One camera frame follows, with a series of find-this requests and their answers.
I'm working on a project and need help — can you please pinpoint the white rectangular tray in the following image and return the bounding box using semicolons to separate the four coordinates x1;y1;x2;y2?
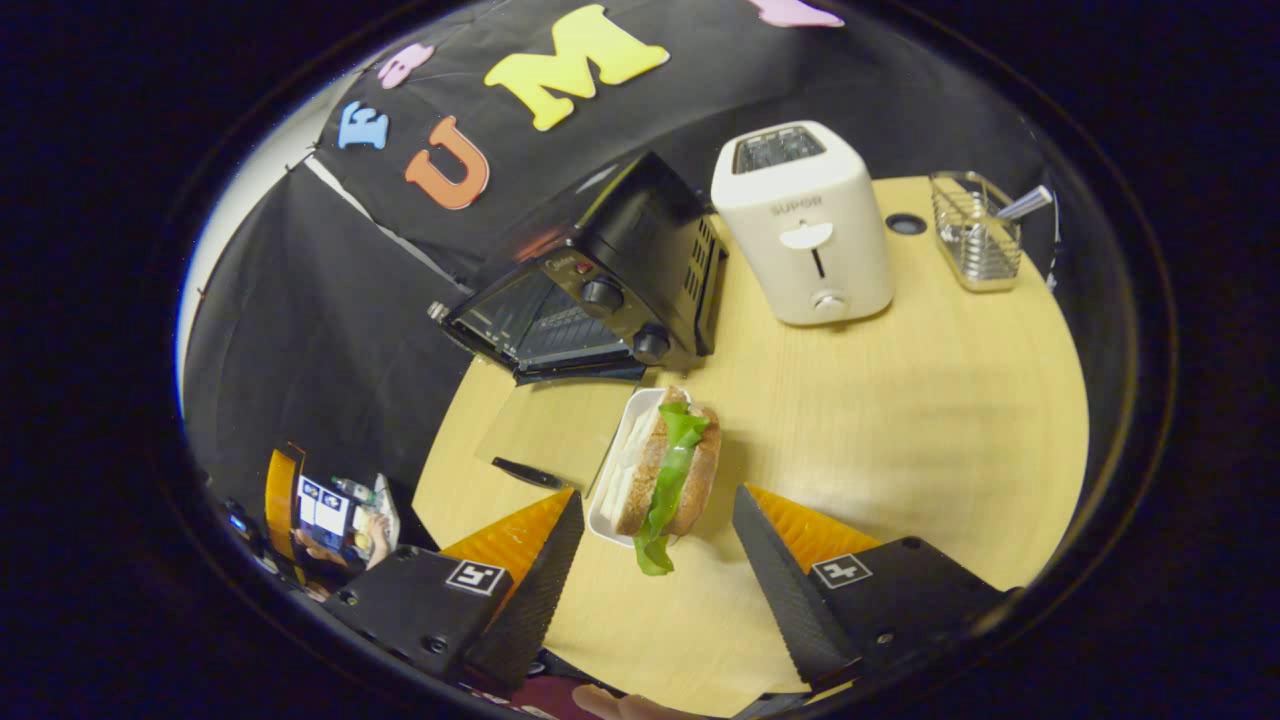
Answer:
586;388;691;548

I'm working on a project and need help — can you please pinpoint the black backdrop cloth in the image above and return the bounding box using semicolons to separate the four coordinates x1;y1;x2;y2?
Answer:
180;0;1061;561

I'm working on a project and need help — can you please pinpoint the metal wire basket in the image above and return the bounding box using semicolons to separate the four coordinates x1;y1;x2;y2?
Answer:
930;171;1024;293

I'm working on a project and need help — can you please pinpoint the lettuce sandwich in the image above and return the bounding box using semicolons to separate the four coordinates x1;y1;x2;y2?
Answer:
612;386;723;577

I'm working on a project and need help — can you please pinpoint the white toaster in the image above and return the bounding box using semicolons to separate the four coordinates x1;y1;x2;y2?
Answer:
710;121;896;327

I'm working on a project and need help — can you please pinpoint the black electric oven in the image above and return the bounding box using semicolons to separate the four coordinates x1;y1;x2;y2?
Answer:
428;150;729;491

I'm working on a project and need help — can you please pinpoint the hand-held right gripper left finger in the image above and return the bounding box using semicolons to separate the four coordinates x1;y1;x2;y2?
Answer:
335;488;586;698

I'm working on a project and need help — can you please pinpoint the metal spoon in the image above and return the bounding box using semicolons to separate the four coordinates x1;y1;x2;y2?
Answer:
995;185;1054;221

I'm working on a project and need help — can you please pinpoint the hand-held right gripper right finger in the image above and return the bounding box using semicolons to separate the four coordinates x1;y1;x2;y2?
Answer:
732;484;1011;693

